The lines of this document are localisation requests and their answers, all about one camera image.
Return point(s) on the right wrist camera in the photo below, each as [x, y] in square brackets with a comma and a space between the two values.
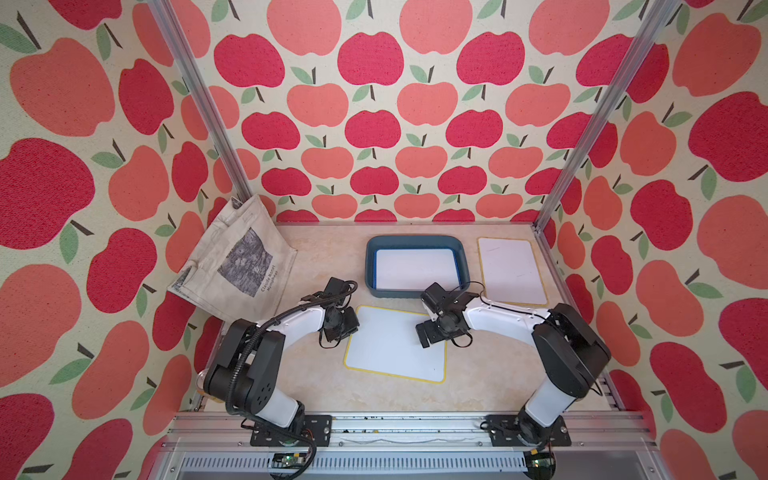
[435, 298]

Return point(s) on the left aluminium frame post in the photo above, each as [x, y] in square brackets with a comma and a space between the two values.
[173, 33]

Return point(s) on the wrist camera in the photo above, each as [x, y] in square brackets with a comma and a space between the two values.
[435, 298]
[337, 294]

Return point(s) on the dark teal storage box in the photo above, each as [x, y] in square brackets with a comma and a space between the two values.
[413, 242]

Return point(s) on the right aluminium frame post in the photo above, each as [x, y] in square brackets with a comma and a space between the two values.
[654, 22]

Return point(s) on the aluminium frame post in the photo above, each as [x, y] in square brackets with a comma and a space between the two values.
[173, 33]
[654, 22]

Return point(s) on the beige printed tote bag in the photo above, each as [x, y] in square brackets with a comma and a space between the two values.
[240, 267]

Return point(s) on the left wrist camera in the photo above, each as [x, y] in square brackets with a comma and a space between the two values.
[337, 294]

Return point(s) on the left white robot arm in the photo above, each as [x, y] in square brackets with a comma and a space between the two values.
[245, 369]

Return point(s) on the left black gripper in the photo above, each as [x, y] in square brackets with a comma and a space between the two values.
[353, 327]

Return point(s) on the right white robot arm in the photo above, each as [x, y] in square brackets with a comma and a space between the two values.
[572, 354]

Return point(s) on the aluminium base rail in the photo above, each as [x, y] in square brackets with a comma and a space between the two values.
[416, 445]

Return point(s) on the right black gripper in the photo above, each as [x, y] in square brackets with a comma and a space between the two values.
[429, 335]

